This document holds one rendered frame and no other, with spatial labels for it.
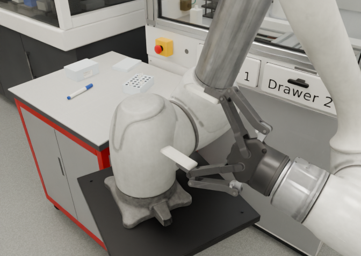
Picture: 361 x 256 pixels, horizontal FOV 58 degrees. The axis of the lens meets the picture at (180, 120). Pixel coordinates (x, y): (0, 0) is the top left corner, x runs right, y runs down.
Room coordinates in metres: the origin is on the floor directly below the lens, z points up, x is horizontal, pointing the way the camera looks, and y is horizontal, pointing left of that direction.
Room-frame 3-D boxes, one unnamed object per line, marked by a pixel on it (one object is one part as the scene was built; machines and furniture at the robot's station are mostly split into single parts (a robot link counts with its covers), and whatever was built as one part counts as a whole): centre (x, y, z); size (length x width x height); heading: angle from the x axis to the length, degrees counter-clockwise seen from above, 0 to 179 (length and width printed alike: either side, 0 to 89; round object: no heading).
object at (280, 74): (1.03, -0.43, 0.87); 0.29 x 0.02 x 0.11; 50
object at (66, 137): (1.26, 0.32, 0.38); 0.62 x 0.58 x 0.76; 50
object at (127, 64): (1.47, 0.26, 0.77); 0.13 x 0.09 x 0.02; 153
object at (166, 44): (1.43, 0.08, 0.88); 0.07 x 0.05 x 0.07; 50
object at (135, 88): (1.24, 0.18, 0.78); 0.12 x 0.08 x 0.04; 157
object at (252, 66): (1.23, -0.19, 0.87); 0.29 x 0.02 x 0.11; 50
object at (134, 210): (0.59, 0.08, 0.81); 0.22 x 0.18 x 0.06; 28
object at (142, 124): (0.62, 0.08, 0.95); 0.18 x 0.16 x 0.22; 135
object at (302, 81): (1.01, -0.41, 0.91); 0.07 x 0.04 x 0.01; 50
